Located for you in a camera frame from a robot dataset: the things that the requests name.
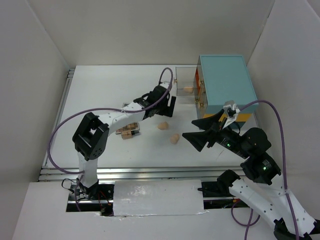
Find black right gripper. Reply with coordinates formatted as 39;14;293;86
181;107;249;157

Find beige makeup sponge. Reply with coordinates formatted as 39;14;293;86
157;121;169;130
169;133;180;145
183;86;194;95

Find clear drawer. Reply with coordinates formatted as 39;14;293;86
174;66;198;97

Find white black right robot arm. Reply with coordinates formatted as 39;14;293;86
182;105;320;240

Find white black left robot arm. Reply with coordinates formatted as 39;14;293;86
72;83;176;200

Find long eyeshadow palette horizontal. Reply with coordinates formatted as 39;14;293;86
115;122;140;135

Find pink eyeshadow palette tilted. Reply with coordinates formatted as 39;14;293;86
122;102;130;107

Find teal yellow drawer cabinet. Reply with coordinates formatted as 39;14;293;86
193;54;257;119

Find lying foundation bottle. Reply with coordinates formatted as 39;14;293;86
121;130;140;140

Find white foam front panel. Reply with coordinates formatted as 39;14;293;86
113;179;205;217

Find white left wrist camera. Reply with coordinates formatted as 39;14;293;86
158;81;172;89

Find aluminium table frame rails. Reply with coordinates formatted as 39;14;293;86
38;65;243;183

